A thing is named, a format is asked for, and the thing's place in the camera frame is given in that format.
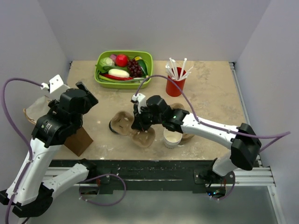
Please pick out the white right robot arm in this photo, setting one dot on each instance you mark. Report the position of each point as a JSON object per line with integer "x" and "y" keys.
{"x": 241, "y": 140}

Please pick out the green plastic produce bin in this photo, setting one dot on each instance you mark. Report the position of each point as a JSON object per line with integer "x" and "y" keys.
{"x": 129, "y": 84}

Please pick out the red toy chili pepper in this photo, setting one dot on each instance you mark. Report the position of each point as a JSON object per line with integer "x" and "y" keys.
{"x": 117, "y": 78}

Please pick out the purple toy onion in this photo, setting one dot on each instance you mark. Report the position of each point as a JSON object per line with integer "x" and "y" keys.
{"x": 113, "y": 57}

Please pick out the brown pulp cup carrier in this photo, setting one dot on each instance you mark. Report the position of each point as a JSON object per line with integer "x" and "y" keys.
{"x": 122, "y": 122}
{"x": 180, "y": 106}

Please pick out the white toy radish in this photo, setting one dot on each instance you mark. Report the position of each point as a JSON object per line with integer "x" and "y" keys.
{"x": 118, "y": 73}

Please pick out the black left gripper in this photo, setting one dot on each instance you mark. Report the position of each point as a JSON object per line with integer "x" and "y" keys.
{"x": 91, "y": 101}

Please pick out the white wrapped straw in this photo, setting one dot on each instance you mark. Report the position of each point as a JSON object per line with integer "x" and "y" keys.
{"x": 174, "y": 68}
{"x": 182, "y": 69}
{"x": 170, "y": 72}
{"x": 186, "y": 74}

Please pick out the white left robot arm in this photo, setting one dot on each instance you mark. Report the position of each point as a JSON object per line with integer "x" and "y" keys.
{"x": 29, "y": 195}

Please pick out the green toy cucumber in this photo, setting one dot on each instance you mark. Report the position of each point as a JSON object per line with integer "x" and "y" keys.
{"x": 143, "y": 66}

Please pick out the red straw holder cup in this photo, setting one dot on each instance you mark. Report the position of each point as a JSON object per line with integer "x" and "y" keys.
{"x": 174, "y": 88}

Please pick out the green toy cabbage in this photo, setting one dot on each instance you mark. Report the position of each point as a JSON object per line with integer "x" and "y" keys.
{"x": 106, "y": 61}

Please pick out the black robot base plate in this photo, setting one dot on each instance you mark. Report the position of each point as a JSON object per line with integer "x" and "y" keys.
{"x": 167, "y": 175}

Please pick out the purple toy grapes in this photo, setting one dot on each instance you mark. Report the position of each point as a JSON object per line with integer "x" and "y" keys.
{"x": 134, "y": 69}

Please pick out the stack of white paper cups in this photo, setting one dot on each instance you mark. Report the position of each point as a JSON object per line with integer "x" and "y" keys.
{"x": 171, "y": 139}

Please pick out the brown paper takeout bag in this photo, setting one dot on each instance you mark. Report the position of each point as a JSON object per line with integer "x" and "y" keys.
{"x": 77, "y": 143}

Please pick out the black coffee cup lid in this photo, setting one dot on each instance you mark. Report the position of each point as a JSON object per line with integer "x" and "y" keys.
{"x": 111, "y": 129}

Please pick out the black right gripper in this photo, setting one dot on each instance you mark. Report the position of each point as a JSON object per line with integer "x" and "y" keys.
{"x": 139, "y": 123}

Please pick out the red toy apple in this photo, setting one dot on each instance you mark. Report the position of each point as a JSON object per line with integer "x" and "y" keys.
{"x": 121, "y": 60}

